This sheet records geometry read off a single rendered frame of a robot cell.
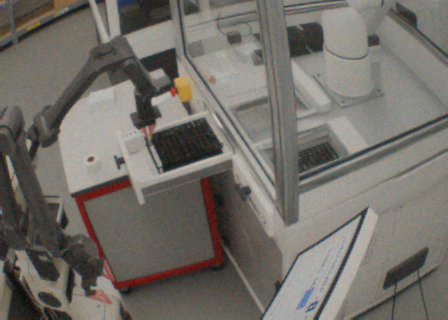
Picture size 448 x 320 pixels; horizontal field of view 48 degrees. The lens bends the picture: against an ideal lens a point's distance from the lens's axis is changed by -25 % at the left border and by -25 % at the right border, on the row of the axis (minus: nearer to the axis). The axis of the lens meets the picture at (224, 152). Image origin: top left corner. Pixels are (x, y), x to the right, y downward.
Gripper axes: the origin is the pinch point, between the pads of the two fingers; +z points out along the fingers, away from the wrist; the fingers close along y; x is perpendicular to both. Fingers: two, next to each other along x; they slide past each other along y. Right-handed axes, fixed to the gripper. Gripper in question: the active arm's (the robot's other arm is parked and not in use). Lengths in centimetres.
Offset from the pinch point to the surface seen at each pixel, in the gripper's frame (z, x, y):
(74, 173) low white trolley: 18.9, -15.8, 32.4
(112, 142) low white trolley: 18.9, -26.2, 11.7
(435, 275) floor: 90, 62, -116
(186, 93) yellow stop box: 6.8, -25.5, -20.9
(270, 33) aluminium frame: -65, 56, -22
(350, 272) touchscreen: -28, 101, -22
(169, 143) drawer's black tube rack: 3.6, 2.9, -6.2
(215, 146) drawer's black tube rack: 3.1, 11.5, -19.2
